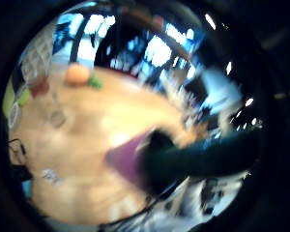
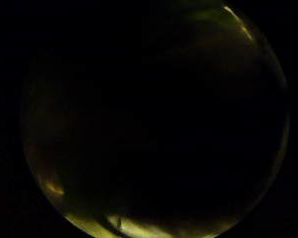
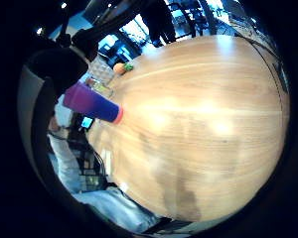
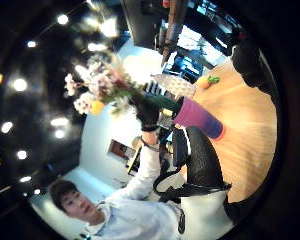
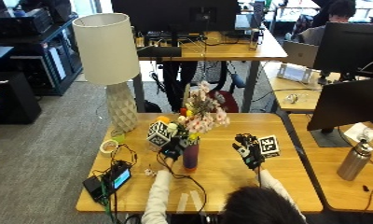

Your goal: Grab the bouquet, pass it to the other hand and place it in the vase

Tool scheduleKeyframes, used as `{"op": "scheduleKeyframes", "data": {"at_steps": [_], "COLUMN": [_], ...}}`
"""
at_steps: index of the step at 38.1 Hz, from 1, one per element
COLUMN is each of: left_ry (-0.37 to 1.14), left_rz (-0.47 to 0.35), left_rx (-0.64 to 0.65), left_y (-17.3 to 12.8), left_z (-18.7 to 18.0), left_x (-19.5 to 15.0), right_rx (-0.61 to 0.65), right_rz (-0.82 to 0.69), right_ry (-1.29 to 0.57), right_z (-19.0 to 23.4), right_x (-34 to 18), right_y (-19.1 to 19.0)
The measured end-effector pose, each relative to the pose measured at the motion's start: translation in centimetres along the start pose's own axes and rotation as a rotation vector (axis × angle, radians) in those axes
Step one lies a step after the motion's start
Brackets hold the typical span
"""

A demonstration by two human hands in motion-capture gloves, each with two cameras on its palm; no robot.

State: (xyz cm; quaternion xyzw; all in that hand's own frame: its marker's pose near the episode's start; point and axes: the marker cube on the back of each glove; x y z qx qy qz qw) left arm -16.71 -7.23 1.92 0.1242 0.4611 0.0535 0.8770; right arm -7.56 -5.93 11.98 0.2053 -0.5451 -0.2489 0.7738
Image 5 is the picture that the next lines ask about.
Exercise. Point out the person's right hand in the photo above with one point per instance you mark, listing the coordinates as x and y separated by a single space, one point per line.
249 153

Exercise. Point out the person's left hand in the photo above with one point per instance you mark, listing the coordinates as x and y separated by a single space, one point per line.
171 151

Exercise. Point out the purple vase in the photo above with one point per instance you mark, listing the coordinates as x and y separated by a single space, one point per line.
190 157

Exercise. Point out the white marker cube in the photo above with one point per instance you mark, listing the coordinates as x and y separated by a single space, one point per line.
158 133
269 145

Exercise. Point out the pink flower bouquet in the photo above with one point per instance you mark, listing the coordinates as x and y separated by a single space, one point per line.
202 116

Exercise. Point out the small white object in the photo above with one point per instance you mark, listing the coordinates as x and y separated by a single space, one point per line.
149 172

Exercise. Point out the red chair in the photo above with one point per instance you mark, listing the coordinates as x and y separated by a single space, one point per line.
226 100

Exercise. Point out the small green object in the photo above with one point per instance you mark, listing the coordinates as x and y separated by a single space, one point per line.
118 138

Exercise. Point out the white tape roll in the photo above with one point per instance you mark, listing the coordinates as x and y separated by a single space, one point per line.
108 146

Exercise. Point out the clear glasses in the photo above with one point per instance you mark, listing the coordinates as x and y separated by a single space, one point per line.
291 98

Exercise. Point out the black device with screen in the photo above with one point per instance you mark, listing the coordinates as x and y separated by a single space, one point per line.
118 177

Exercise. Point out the white tape strip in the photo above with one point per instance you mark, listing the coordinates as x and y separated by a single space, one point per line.
182 202
197 200

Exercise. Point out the wooden desk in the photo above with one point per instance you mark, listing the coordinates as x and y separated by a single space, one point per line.
294 93
235 51
343 186

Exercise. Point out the white desk device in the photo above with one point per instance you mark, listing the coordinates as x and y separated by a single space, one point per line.
294 73

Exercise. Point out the black box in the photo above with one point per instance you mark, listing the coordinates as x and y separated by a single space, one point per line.
93 186

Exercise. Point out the black computer monitor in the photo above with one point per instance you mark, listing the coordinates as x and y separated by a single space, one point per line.
173 15
350 46
347 104

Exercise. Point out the steel water bottle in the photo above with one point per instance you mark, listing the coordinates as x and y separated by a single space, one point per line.
355 161

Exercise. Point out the white paper sheet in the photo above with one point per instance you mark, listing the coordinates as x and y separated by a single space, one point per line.
359 132

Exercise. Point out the black bar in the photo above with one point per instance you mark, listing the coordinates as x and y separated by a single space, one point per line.
158 51

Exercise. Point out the silver laptop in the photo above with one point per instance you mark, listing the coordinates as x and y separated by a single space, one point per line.
299 53

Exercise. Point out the white table lamp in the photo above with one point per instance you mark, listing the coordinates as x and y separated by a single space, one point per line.
109 62

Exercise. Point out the black computer tower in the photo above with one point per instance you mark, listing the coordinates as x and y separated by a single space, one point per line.
12 97

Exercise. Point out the black shelf unit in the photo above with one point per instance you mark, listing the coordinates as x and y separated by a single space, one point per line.
41 53

